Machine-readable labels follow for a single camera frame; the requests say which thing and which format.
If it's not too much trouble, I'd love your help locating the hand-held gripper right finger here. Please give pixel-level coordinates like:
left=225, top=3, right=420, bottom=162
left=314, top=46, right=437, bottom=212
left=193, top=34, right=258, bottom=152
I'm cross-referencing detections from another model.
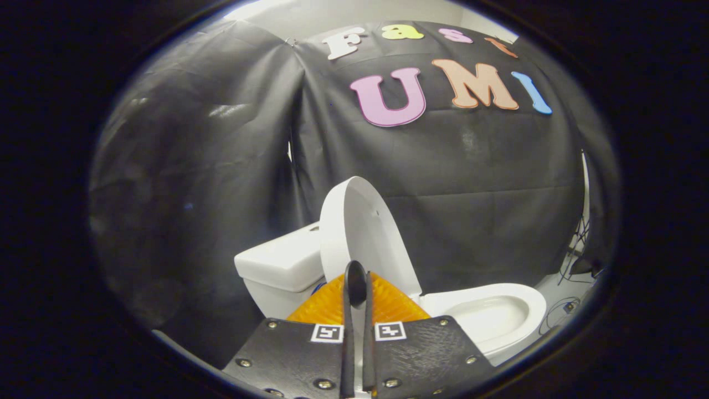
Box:
left=363, top=272, right=495, bottom=399

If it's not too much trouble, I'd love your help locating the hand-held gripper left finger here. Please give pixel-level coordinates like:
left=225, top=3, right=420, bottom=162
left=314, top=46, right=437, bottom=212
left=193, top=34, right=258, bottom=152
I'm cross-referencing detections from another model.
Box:
left=222, top=272, right=356, bottom=399

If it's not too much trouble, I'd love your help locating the black round lid pull tab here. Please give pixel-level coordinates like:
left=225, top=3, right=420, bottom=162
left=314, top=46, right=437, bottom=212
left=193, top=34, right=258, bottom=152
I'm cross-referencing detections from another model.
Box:
left=345, top=260, right=368, bottom=307

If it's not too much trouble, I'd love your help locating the white toilet lid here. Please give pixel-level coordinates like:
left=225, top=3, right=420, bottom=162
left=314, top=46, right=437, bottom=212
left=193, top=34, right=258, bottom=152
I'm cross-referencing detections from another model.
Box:
left=320, top=176, right=423, bottom=298

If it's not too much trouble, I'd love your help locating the white ceramic toilet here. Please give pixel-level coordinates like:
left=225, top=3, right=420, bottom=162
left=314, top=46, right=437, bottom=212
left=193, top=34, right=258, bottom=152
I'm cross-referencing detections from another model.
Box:
left=234, top=222, right=548, bottom=367

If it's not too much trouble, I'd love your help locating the white toilet tank cover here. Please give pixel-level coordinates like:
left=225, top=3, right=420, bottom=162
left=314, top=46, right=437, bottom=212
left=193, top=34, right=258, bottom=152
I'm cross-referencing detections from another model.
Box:
left=234, top=222, right=325, bottom=293

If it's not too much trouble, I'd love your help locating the white toilet seat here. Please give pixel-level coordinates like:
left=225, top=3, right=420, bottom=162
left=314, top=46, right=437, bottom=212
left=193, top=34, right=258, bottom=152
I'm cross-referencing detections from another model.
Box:
left=419, top=283, right=548, bottom=356

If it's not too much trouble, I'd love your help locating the black backdrop cloth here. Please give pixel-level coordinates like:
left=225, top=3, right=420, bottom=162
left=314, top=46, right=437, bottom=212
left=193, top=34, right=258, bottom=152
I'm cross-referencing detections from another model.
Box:
left=580, top=83, right=619, bottom=268
left=89, top=21, right=306, bottom=367
left=291, top=21, right=585, bottom=295

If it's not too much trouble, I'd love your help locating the black floor cable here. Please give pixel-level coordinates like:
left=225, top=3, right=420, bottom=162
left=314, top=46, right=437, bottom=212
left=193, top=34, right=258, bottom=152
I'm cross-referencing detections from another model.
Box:
left=538, top=296, right=582, bottom=335

